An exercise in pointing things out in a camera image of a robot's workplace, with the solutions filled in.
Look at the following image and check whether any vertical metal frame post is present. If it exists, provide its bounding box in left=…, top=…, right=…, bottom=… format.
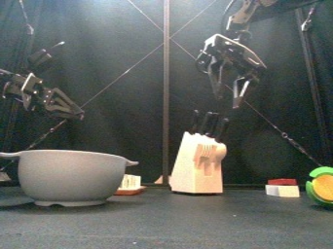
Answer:
left=162, top=0, right=172, bottom=187

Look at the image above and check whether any black slanted frame strut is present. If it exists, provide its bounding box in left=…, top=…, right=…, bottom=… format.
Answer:
left=295, top=6, right=333, bottom=163

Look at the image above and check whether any green and yellow round toy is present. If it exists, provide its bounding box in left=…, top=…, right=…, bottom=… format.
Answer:
left=306, top=165, right=333, bottom=209

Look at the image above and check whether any white wooden knife block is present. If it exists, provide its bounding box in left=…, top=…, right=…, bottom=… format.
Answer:
left=168, top=130, right=229, bottom=196

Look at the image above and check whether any red-topped white sushi piece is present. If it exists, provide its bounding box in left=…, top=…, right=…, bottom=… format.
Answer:
left=264, top=177, right=303, bottom=198

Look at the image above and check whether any grey flat lid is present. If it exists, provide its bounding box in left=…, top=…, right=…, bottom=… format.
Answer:
left=0, top=194, right=37, bottom=207

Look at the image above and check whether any white toy sushi piece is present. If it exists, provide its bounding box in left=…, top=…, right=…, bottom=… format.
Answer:
left=120, top=173, right=144, bottom=191

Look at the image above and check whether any grey two-handled bowl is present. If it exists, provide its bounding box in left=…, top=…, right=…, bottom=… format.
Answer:
left=0, top=149, right=141, bottom=208

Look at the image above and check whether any black knife handle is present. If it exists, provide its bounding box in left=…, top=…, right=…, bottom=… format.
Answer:
left=200, top=111, right=215, bottom=136
left=189, top=109, right=203, bottom=134
left=215, top=118, right=232, bottom=144

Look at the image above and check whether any diagonal brace wire with turnbuckle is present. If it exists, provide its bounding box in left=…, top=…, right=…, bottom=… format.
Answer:
left=125, top=0, right=324, bottom=167

